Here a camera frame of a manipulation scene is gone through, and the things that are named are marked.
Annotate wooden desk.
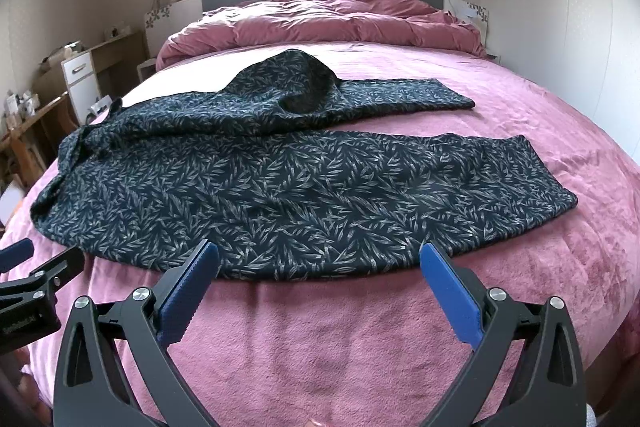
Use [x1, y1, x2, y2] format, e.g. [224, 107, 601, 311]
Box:
[1, 92, 78, 188]

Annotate crumpled maroon duvet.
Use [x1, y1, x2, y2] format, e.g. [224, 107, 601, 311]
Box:
[155, 0, 486, 70]

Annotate white printed box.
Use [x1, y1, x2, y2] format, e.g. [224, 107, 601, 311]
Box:
[86, 95, 113, 124]

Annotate white drawer cabinet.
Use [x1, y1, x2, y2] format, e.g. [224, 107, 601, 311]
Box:
[61, 51, 101, 126]

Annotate pink bed sheet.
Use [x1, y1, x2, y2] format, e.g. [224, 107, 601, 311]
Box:
[0, 40, 640, 427]

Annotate dark leaf-print pants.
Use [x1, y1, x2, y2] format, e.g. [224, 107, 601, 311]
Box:
[30, 49, 578, 281]

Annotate white bedside table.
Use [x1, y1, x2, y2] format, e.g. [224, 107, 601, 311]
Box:
[137, 57, 156, 83]

